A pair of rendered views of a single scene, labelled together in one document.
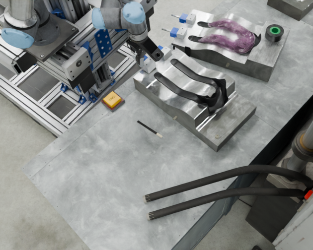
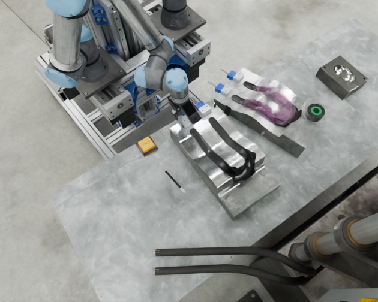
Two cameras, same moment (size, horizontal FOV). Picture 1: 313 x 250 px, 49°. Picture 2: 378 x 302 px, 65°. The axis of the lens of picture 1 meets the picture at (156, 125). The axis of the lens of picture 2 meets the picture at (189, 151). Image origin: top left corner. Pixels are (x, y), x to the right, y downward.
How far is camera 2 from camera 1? 0.32 m
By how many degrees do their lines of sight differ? 6
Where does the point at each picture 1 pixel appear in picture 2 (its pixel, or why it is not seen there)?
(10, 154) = (55, 156)
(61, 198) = (78, 233)
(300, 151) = (311, 253)
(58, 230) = not seen: hidden behind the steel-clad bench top
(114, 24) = (155, 85)
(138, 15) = (180, 84)
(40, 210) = not seen: hidden behind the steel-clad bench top
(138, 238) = (141, 290)
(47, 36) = (94, 75)
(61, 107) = (107, 125)
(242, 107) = (266, 181)
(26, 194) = not seen: hidden behind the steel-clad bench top
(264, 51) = (300, 130)
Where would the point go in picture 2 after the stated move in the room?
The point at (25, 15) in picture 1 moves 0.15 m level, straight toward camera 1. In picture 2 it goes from (69, 60) to (75, 93)
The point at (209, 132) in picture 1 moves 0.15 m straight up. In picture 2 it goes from (230, 200) to (234, 189)
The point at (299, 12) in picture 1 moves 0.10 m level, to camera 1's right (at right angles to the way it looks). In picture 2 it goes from (344, 92) to (365, 93)
